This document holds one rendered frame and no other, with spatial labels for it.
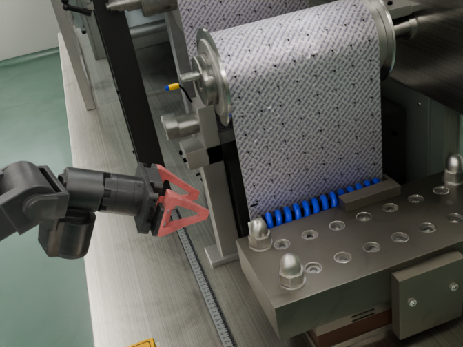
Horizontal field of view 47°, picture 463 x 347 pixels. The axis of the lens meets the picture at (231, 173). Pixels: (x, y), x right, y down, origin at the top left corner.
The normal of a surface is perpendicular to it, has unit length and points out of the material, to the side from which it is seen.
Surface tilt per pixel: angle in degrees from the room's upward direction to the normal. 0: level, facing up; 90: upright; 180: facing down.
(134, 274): 0
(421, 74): 90
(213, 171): 90
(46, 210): 100
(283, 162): 90
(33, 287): 0
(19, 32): 90
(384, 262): 0
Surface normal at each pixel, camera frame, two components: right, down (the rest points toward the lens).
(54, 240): 0.59, 0.48
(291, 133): 0.30, 0.44
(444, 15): -0.94, 0.29
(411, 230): -0.16, -0.85
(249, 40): 0.02, -0.48
